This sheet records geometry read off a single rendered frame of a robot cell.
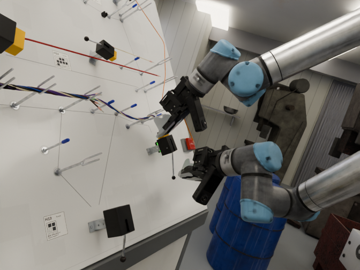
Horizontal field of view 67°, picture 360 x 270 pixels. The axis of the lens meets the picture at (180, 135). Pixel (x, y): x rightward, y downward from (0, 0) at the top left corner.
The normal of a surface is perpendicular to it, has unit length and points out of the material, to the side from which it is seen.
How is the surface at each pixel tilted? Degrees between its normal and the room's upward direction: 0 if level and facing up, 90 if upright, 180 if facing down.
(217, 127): 90
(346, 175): 103
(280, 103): 90
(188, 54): 90
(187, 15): 90
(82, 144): 53
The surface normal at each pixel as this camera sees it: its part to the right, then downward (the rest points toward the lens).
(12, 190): 0.83, -0.29
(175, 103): -0.43, 0.20
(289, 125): -0.04, 0.14
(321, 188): -0.82, 0.07
